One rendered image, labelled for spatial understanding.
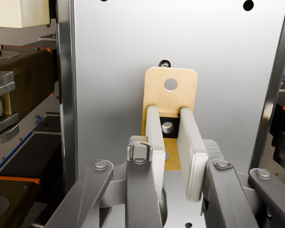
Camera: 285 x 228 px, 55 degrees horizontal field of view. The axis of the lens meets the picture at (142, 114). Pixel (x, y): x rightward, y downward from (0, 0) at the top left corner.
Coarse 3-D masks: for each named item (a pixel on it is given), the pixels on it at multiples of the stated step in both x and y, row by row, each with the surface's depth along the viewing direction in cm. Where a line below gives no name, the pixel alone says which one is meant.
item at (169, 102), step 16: (160, 80) 20; (176, 80) 20; (192, 80) 20; (144, 96) 20; (160, 96) 20; (176, 96) 20; (192, 96) 20; (144, 112) 21; (160, 112) 21; (176, 112) 21; (192, 112) 21; (144, 128) 21; (176, 128) 20; (176, 144) 22; (176, 160) 22
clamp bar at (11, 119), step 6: (12, 84) 23; (0, 90) 21; (6, 90) 22; (12, 90) 23; (6, 114) 23; (12, 114) 23; (18, 114) 24; (0, 120) 22; (6, 120) 22; (12, 120) 23; (0, 126) 22; (6, 126) 22
